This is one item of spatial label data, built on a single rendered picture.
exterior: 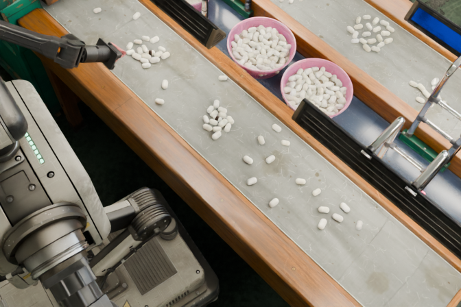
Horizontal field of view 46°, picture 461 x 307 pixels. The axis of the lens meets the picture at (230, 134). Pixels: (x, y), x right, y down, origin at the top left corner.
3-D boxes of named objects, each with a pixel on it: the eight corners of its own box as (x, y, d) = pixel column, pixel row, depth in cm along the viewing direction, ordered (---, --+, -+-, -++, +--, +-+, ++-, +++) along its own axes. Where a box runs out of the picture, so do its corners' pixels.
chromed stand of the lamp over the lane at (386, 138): (374, 249, 181) (419, 196, 142) (328, 208, 187) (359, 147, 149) (407, 212, 188) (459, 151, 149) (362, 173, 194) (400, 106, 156)
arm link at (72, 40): (64, 68, 172) (71, 44, 169) (41, 52, 177) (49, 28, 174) (92, 69, 182) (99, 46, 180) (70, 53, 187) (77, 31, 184)
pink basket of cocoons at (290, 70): (316, 144, 200) (321, 131, 191) (263, 100, 208) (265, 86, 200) (361, 102, 210) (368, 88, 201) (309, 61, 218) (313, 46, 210)
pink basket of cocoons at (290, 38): (278, 95, 210) (281, 81, 201) (215, 70, 214) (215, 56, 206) (302, 46, 222) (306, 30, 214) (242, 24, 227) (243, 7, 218)
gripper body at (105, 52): (103, 37, 188) (86, 36, 182) (121, 54, 184) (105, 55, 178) (96, 53, 191) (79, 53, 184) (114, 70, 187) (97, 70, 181)
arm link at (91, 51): (81, 66, 176) (86, 50, 174) (68, 56, 179) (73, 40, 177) (97, 65, 182) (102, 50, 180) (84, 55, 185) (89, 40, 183)
